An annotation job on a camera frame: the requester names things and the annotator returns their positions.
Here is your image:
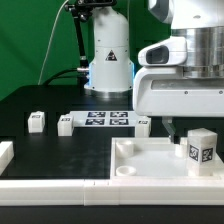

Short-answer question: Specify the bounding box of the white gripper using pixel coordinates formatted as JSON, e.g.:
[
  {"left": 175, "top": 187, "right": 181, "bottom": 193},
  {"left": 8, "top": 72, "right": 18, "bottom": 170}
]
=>
[{"left": 133, "top": 67, "right": 224, "bottom": 142}]

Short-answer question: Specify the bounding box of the white square table top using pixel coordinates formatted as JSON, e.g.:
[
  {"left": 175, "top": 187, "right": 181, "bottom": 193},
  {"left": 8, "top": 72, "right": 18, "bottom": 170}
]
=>
[{"left": 110, "top": 138, "right": 224, "bottom": 179}]

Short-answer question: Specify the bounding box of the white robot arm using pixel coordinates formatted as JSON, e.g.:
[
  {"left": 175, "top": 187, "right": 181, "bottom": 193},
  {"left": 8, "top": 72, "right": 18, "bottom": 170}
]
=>
[{"left": 85, "top": 0, "right": 224, "bottom": 119}]

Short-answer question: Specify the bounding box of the white base tag plate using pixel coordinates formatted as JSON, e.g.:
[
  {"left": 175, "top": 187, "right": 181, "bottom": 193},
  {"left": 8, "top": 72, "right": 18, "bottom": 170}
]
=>
[{"left": 70, "top": 111, "right": 138, "bottom": 127}]

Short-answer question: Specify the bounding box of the white U-shaped obstacle fence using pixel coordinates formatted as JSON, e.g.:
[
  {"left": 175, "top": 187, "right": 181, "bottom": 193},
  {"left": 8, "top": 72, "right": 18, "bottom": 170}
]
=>
[{"left": 0, "top": 140, "right": 224, "bottom": 206}]

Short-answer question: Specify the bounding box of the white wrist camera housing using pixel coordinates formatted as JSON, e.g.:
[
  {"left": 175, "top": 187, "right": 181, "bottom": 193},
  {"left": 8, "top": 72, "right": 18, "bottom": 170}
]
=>
[{"left": 138, "top": 36, "right": 187, "bottom": 67}]

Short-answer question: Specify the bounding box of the black cable bundle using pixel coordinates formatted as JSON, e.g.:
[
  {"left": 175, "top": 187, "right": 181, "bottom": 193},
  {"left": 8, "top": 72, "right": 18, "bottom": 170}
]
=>
[{"left": 42, "top": 68, "right": 91, "bottom": 86}]

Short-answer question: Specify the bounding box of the black camera stand pole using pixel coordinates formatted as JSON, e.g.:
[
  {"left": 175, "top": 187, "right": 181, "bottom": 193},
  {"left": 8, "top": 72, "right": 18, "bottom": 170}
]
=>
[{"left": 65, "top": 0, "right": 117, "bottom": 86}]

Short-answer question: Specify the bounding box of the white cable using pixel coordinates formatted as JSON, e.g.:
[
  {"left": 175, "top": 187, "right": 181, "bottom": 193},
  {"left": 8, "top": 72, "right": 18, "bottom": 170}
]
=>
[{"left": 37, "top": 0, "right": 70, "bottom": 86}]

